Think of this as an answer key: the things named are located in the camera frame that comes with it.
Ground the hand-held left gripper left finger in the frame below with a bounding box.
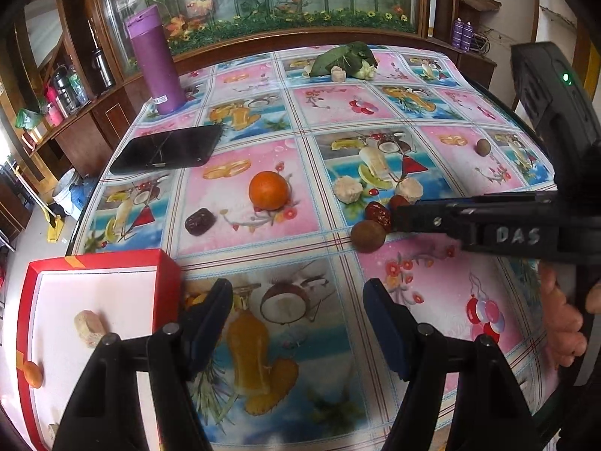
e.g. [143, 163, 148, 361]
[53, 278, 234, 451]

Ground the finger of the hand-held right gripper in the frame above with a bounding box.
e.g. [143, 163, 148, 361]
[391, 201, 565, 260]
[446, 192, 559, 206]

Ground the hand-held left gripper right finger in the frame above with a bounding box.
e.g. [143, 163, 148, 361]
[362, 278, 548, 451]

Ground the red cardboard box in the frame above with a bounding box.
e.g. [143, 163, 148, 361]
[16, 249, 181, 451]

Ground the orange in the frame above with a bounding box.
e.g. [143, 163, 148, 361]
[21, 361, 45, 390]
[249, 171, 290, 210]

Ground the person's right hand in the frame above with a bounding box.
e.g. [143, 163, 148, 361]
[539, 262, 590, 372]

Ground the printed fruit tablecloth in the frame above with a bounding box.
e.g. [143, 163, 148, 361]
[70, 44, 560, 435]

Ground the black smartphone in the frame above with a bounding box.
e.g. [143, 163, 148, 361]
[109, 124, 223, 176]

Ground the green leafy vegetable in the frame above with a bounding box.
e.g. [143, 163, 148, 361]
[310, 41, 379, 80]

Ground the blue thermos jug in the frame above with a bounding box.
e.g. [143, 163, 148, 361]
[70, 179, 97, 212]

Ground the yellow dustpan broom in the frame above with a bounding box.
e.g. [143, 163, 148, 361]
[14, 164, 65, 245]

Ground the white plastic bucket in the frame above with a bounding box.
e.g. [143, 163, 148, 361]
[51, 169, 80, 219]

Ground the wooden cabinet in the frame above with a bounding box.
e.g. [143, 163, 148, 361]
[0, 0, 139, 184]

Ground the purple insulated bottle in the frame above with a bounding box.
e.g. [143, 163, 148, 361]
[124, 5, 187, 116]

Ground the green plastic bag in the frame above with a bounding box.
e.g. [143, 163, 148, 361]
[15, 108, 41, 130]

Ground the black thermos flask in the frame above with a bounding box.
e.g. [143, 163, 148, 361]
[91, 47, 116, 90]

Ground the black air pot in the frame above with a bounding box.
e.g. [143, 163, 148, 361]
[51, 66, 72, 109]

